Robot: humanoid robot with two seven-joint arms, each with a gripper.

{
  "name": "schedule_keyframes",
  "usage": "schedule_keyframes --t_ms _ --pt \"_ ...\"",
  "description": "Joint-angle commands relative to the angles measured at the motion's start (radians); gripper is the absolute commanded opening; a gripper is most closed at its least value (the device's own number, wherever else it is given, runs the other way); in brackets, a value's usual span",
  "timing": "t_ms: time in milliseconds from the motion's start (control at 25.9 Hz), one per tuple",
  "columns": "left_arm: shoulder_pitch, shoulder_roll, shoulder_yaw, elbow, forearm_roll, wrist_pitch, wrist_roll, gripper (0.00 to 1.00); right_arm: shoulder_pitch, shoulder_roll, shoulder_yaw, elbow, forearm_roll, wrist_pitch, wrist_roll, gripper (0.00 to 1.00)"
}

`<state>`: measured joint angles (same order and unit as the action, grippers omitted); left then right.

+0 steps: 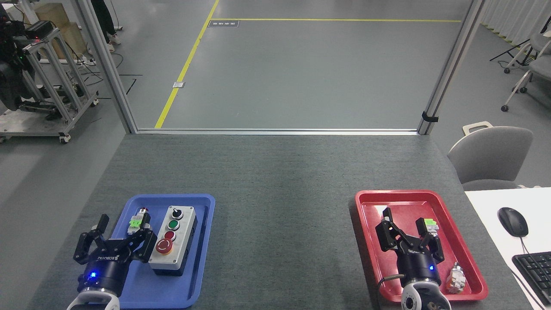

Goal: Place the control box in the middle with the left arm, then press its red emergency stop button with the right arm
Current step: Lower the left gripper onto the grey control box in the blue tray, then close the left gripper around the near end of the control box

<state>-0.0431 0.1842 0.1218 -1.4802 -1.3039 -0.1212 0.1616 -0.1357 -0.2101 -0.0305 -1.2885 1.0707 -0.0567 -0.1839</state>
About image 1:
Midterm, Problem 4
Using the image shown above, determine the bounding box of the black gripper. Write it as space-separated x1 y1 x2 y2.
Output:
73 214 158 298
375 207 445 287

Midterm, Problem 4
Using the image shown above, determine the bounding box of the grey control box with buttons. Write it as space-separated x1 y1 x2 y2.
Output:
148 205 199 276

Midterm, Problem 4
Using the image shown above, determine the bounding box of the cardboard box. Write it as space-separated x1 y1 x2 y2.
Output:
34 3 90 59

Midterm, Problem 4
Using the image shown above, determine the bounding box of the red plastic tray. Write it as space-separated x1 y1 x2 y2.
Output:
354 189 489 303

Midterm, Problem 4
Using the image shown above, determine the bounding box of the white desk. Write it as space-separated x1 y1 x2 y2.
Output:
464 187 551 310

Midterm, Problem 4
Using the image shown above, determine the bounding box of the blue plastic tray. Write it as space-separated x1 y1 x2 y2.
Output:
86 193 216 310

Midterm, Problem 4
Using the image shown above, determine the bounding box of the black computer mouse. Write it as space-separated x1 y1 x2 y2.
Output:
497 207 529 238

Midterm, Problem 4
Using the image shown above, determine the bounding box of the grey office chair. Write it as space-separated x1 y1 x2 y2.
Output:
446 121 535 191

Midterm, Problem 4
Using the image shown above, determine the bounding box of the black keyboard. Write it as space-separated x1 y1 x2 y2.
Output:
511 251 551 307

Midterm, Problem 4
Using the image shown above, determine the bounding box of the aluminium cart on wheels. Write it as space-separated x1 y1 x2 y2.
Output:
0 27 100 145

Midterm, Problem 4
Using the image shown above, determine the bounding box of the black machine on cart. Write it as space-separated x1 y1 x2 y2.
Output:
0 6 54 112

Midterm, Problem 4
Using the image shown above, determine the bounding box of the grey chair on castors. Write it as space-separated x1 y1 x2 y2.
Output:
501 17 551 113

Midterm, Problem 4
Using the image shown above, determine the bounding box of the person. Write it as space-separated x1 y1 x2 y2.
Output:
90 0 122 54

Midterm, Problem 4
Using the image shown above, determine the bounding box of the white curtain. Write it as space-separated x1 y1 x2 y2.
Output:
479 0 551 49

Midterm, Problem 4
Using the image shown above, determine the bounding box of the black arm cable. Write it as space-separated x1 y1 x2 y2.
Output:
378 274 406 298

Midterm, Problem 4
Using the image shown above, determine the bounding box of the orange push button switch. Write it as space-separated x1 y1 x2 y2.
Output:
445 262 467 295

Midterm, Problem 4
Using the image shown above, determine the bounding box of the silver frame rail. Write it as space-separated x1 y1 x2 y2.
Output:
136 128 421 136

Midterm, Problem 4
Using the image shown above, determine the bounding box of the silver frame post with clip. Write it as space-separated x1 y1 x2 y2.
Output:
417 0 487 136

